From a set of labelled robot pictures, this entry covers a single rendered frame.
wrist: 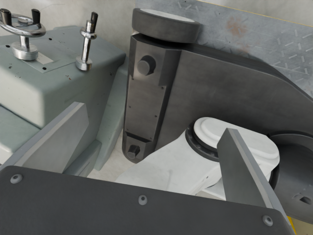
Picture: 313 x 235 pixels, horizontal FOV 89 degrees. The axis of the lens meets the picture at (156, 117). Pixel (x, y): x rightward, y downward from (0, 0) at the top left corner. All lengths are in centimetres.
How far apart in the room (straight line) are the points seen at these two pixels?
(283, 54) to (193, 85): 31
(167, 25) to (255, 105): 32
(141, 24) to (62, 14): 101
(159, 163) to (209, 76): 28
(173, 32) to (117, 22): 77
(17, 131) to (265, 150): 75
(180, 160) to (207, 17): 46
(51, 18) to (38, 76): 89
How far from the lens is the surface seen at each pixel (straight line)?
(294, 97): 55
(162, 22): 45
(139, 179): 29
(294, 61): 69
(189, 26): 47
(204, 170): 38
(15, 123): 76
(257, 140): 46
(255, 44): 65
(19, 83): 66
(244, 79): 50
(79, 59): 73
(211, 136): 40
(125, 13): 116
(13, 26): 66
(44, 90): 63
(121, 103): 111
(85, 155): 139
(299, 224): 163
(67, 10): 141
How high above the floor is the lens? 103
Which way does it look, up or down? 52 degrees down
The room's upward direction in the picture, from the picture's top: 150 degrees counter-clockwise
